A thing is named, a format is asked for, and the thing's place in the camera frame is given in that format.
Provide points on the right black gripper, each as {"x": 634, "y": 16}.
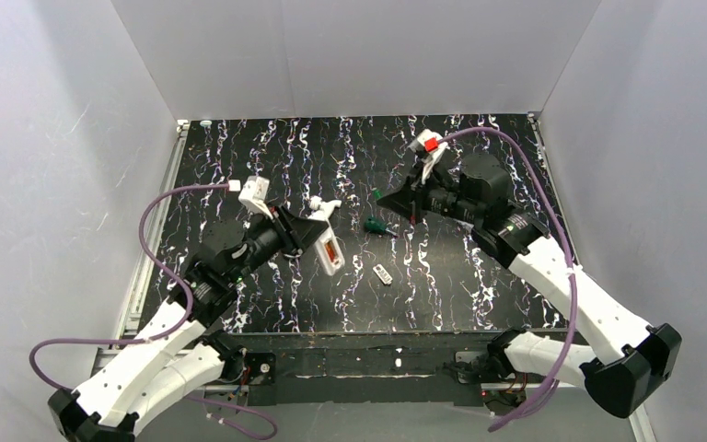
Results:
{"x": 417, "y": 199}

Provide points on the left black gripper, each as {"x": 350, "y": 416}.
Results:
{"x": 288, "y": 229}

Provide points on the orange battery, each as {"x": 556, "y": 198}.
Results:
{"x": 331, "y": 251}

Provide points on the white remote control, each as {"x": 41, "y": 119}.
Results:
{"x": 328, "y": 267}

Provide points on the white battery cover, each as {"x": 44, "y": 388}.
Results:
{"x": 382, "y": 274}

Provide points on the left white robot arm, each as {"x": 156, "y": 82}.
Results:
{"x": 176, "y": 353}

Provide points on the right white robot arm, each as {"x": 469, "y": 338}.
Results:
{"x": 624, "y": 358}

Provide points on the white plastic faucet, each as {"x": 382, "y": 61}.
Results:
{"x": 322, "y": 210}

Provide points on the green handled screwdriver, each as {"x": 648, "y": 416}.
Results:
{"x": 377, "y": 226}

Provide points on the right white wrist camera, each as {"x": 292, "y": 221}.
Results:
{"x": 429, "y": 149}

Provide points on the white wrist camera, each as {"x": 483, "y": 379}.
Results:
{"x": 252, "y": 193}
{"x": 429, "y": 149}

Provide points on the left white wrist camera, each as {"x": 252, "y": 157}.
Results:
{"x": 252, "y": 193}

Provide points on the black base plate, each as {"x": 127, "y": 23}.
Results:
{"x": 379, "y": 367}

